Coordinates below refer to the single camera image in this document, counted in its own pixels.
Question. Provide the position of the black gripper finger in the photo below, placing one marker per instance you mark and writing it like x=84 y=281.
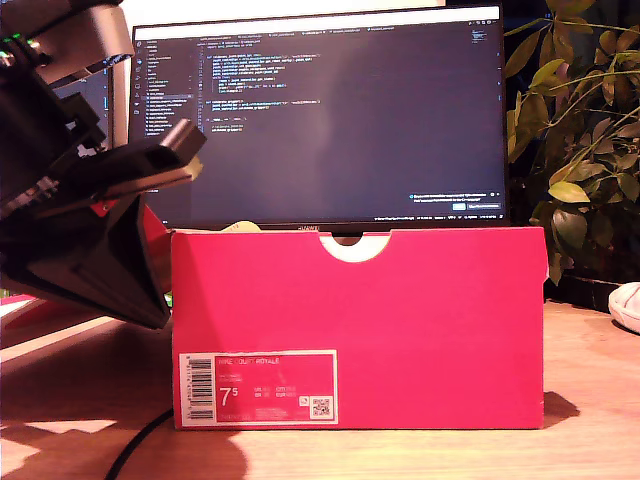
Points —
x=75 y=260
x=157 y=295

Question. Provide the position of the red Nike shoebox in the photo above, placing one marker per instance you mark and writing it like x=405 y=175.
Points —
x=375 y=325

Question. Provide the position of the white leather sneaker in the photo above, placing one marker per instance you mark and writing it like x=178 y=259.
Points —
x=627 y=305

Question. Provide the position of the pale yellow round object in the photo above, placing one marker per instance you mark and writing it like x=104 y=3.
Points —
x=242 y=226

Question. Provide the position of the large Huawei computer monitor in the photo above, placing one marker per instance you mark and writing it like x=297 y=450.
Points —
x=325 y=125

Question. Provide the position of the black plant tray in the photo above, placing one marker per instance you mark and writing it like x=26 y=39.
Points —
x=590 y=292

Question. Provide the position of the green leafy plant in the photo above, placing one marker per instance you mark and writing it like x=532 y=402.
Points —
x=575 y=150

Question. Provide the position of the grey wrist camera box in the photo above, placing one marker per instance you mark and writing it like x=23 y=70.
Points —
x=85 y=40

